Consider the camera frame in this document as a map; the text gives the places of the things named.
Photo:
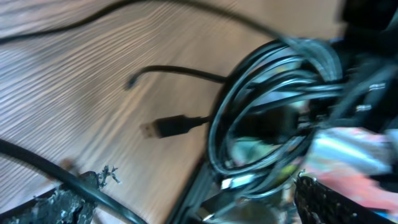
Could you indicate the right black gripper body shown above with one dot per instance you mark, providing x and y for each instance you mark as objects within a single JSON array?
[{"x": 368, "y": 56}]

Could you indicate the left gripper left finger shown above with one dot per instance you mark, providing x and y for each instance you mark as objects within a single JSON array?
[{"x": 59, "y": 205}]

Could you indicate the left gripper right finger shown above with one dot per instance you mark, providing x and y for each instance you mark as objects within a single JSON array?
[{"x": 318, "y": 204}]

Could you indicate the red and blue background clutter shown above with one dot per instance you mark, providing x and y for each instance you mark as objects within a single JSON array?
[{"x": 357, "y": 164}]

